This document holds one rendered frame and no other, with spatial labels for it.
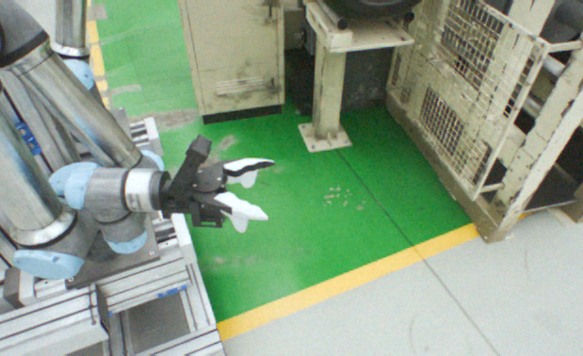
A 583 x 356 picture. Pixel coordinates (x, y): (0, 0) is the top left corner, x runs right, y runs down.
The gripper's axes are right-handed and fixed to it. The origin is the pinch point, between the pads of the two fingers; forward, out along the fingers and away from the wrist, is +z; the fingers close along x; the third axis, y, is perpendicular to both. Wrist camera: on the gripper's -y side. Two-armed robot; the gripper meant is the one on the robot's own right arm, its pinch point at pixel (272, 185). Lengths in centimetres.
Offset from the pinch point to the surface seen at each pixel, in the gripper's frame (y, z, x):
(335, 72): 39, 22, -149
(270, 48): 35, -15, -174
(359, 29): 9, 28, -124
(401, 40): 10, 45, -115
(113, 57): 73, -151, -257
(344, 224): 95, 27, -92
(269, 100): 70, -16, -178
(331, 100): 56, 21, -151
